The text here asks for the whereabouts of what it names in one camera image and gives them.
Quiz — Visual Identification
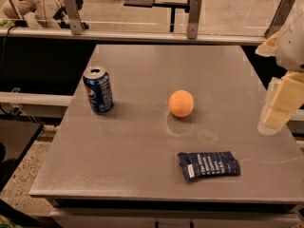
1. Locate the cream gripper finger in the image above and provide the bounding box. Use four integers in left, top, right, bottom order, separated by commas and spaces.
256, 32, 279, 57
261, 71, 304, 130

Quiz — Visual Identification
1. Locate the orange fruit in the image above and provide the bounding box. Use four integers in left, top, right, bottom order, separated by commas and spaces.
169, 90, 194, 117

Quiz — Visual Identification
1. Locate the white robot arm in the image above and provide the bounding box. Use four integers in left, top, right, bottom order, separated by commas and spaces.
256, 9, 304, 135

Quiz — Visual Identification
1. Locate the blue RXBAR blueberry wrapper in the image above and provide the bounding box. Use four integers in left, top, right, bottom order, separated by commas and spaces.
178, 151, 240, 181

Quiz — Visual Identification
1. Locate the blue Pepsi soda can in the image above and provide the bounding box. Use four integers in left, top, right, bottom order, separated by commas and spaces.
83, 66, 114, 114

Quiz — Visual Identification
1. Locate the seated person in beige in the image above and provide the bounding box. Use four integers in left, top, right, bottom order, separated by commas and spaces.
2, 0, 59, 29

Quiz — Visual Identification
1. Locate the right metal rail bracket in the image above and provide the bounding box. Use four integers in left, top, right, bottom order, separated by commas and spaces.
264, 0, 295, 39

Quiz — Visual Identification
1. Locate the metal rail bracket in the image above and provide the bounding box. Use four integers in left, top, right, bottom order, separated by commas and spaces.
187, 0, 202, 39
264, 0, 295, 39
64, 0, 85, 35

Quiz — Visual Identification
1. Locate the middle metal rail bracket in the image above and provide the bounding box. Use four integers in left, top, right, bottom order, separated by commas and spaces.
187, 0, 202, 39

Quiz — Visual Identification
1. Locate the left metal rail bracket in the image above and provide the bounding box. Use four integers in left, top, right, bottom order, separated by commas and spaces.
64, 0, 85, 35

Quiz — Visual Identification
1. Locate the black power cable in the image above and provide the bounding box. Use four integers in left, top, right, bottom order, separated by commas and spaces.
0, 20, 29, 116

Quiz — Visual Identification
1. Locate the horizontal metal guard rail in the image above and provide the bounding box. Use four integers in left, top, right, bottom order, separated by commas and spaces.
0, 28, 265, 46

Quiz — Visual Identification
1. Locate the white side shelf rail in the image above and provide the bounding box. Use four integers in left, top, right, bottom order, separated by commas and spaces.
0, 92, 72, 118

